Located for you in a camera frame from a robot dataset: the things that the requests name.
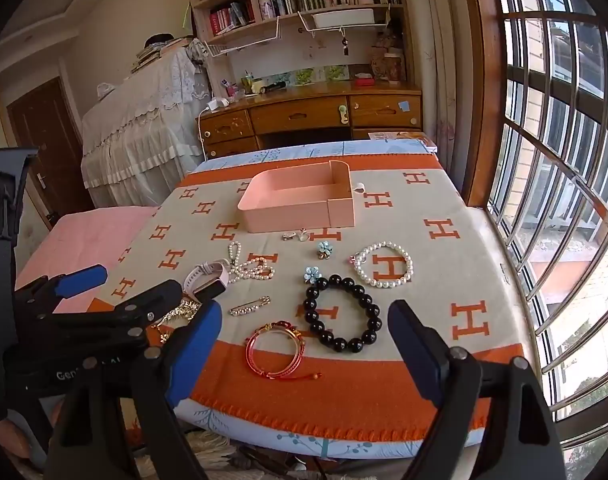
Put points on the green stick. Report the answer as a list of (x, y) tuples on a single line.
[(185, 15)]

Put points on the green drawer lock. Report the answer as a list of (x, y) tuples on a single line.
[(343, 112)]

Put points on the wooden window frame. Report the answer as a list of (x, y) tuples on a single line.
[(478, 85)]

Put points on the blue flower earring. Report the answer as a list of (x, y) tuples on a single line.
[(311, 274), (324, 248)]

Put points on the pen cup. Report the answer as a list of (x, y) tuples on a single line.
[(247, 85)]

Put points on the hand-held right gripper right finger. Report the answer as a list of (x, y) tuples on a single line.
[(413, 355)]

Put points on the stack of books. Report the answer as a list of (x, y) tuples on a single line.
[(149, 57)]

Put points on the pink quilt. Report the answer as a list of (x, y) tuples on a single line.
[(84, 240)]

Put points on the orange beige patterned blanket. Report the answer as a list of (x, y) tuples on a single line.
[(433, 270)]

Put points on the pink storage box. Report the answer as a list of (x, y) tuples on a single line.
[(264, 210)]

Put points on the floral beige curtain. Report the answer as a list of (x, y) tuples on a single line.
[(441, 60)]

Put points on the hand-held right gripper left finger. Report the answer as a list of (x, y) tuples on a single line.
[(199, 350)]

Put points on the long pearl strand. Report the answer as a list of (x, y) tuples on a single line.
[(254, 275)]

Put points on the white plastic basket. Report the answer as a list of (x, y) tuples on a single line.
[(344, 17)]

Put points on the hanging keys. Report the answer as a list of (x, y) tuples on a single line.
[(345, 45)]

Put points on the brown wooden door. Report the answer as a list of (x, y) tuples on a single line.
[(44, 125)]

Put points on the white lace furniture cover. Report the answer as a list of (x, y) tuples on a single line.
[(134, 130)]

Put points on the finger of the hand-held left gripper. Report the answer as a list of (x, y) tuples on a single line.
[(84, 280), (149, 300)]

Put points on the food magazine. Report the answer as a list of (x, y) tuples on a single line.
[(403, 137)]

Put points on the silver safety pin brooch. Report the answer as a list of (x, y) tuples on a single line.
[(249, 306)]

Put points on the patterned jar with lid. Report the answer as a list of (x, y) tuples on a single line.
[(392, 65)]

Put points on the wooden desk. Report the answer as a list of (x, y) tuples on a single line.
[(299, 115)]

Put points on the metal window grille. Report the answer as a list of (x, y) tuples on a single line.
[(558, 110)]

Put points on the row of red books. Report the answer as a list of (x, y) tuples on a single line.
[(224, 20)]

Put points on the red flat box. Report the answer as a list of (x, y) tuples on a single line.
[(364, 80)]

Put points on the black flashlight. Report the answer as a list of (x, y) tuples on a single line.
[(274, 86)]

